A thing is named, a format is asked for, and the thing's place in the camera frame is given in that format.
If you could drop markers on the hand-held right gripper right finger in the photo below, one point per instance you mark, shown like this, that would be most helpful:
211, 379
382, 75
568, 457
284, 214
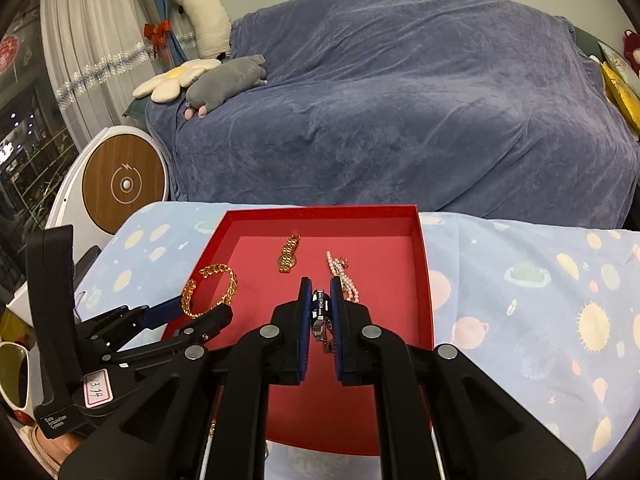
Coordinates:
336, 332

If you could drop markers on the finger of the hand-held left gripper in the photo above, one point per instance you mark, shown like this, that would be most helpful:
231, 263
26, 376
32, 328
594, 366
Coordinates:
205, 327
160, 312

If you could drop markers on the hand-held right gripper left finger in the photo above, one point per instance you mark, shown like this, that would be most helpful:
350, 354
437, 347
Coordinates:
302, 332

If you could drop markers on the silver watch with blue dial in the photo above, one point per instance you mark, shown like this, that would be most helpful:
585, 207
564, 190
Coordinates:
320, 310

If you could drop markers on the red jewelry box tray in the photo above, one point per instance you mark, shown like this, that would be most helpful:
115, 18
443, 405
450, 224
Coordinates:
260, 280

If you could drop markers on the person's left forearm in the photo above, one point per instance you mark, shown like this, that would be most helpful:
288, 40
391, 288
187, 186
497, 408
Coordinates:
60, 444

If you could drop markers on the gold watch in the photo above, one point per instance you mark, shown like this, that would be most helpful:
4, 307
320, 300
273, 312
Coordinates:
287, 257

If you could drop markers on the round white wooden side table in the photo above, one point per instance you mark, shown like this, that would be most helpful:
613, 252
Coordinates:
125, 160

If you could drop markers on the green sofa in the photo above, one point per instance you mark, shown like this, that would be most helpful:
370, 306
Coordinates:
135, 110

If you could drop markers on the white flower cushion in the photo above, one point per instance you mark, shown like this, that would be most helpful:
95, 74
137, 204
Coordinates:
167, 82

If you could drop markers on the blue covered sofa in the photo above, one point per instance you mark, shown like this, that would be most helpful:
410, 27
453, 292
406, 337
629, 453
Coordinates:
400, 110

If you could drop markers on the grey plush animal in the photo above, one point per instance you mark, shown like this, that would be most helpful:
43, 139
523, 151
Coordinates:
220, 82

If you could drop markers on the red window sticker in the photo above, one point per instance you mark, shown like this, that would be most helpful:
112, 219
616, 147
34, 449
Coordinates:
11, 52

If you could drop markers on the red bow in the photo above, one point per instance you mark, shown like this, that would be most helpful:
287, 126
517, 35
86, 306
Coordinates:
156, 32

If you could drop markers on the white sheer curtain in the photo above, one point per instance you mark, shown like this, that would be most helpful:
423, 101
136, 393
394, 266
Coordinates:
85, 20

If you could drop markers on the white cow plush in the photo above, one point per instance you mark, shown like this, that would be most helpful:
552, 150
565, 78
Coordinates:
205, 15

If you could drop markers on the yellow cushion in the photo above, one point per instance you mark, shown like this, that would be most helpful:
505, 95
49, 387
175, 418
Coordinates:
622, 95

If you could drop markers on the silver cushion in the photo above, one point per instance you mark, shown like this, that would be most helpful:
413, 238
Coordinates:
612, 57

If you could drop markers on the red monkey plush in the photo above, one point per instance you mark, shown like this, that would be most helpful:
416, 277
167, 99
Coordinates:
632, 47

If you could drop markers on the white frame sunglasses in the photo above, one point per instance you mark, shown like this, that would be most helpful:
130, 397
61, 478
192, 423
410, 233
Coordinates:
11, 375

